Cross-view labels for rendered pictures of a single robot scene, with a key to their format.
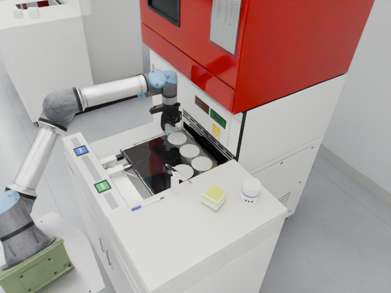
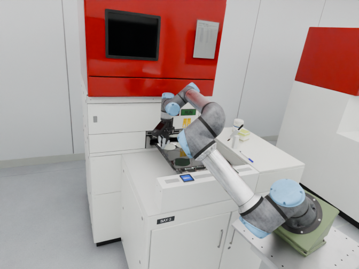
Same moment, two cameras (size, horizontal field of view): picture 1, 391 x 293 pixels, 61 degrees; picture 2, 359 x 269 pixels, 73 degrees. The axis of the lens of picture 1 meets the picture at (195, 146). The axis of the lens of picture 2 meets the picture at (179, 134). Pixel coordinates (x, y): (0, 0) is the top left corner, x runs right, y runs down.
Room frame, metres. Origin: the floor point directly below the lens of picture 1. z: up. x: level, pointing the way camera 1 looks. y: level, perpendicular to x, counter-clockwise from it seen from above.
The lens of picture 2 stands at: (1.00, 1.52, 1.60)
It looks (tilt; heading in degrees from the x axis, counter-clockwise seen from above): 22 degrees down; 280
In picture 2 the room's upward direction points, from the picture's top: 6 degrees clockwise
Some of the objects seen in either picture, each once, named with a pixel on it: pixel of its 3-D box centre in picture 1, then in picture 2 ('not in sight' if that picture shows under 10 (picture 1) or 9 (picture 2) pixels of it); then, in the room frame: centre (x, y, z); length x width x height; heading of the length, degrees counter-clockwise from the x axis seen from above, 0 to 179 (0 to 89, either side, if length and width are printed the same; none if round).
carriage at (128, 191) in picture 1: (122, 186); not in sight; (1.01, 0.32, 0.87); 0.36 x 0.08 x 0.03; 36
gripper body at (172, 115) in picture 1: (170, 112); (166, 126); (1.34, 0.13, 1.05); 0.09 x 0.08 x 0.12; 66
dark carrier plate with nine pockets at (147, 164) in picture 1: (170, 158); (189, 152); (1.18, 0.12, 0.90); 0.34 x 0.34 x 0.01; 36
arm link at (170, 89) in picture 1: (168, 84); (167, 102); (1.35, 0.14, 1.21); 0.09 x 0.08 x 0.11; 118
